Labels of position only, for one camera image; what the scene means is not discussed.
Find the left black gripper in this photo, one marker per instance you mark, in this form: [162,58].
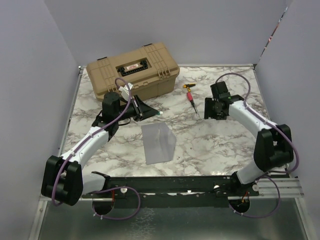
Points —
[142,110]

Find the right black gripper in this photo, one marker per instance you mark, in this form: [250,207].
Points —
[209,112]

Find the grey translucent envelope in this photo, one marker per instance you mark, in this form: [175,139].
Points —
[159,143]

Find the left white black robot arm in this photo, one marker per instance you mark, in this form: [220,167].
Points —
[63,180]

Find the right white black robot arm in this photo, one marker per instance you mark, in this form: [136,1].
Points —
[272,142]

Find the tan plastic toolbox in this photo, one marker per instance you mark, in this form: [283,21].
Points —
[150,69]

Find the red handled screwdriver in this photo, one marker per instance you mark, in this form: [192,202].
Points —
[191,100]

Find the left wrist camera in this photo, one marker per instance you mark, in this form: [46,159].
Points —
[125,90]

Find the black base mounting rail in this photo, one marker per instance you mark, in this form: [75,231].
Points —
[166,191]

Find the aluminium frame rail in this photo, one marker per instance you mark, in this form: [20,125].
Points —
[43,201]

